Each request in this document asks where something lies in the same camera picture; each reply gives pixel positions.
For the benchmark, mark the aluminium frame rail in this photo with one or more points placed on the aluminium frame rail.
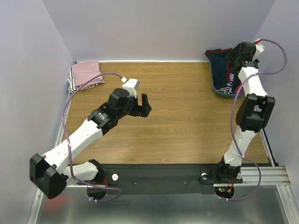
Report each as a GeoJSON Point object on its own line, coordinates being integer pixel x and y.
{"type": "Point", "coordinates": [270, 176]}

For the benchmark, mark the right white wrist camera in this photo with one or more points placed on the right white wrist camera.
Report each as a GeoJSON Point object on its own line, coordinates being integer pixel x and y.
{"type": "Point", "coordinates": [259, 48]}

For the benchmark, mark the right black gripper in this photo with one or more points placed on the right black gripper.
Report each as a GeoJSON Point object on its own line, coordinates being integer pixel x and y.
{"type": "Point", "coordinates": [235, 63]}

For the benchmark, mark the navy jersey tank top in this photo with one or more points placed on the navy jersey tank top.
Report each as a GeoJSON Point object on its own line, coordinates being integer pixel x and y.
{"type": "Point", "coordinates": [215, 55]}

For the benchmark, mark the pink folded tank top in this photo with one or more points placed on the pink folded tank top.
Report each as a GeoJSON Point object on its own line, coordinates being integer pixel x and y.
{"type": "Point", "coordinates": [84, 71]}

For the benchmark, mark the striped folded tank top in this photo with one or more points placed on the striped folded tank top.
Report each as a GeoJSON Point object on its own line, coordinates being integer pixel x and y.
{"type": "Point", "coordinates": [71, 84]}

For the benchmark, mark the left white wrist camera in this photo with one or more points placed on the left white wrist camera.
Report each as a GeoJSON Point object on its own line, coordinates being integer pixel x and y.
{"type": "Point", "coordinates": [131, 85]}

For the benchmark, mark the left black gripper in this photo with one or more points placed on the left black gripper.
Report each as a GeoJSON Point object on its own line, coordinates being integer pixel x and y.
{"type": "Point", "coordinates": [142, 111]}

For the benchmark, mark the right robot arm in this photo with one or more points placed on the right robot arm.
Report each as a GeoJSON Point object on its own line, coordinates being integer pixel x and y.
{"type": "Point", "coordinates": [254, 112]}

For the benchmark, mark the teal plastic bin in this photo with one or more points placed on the teal plastic bin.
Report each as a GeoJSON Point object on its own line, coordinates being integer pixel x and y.
{"type": "Point", "coordinates": [224, 79]}

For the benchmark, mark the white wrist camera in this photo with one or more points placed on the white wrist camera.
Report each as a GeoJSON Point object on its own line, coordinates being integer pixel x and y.
{"type": "Point", "coordinates": [259, 48]}
{"type": "Point", "coordinates": [131, 85]}

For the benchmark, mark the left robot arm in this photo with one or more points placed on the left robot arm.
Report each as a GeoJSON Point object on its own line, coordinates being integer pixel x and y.
{"type": "Point", "coordinates": [53, 171]}

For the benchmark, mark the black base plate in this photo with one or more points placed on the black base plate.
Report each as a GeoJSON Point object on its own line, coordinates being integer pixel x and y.
{"type": "Point", "coordinates": [154, 179]}

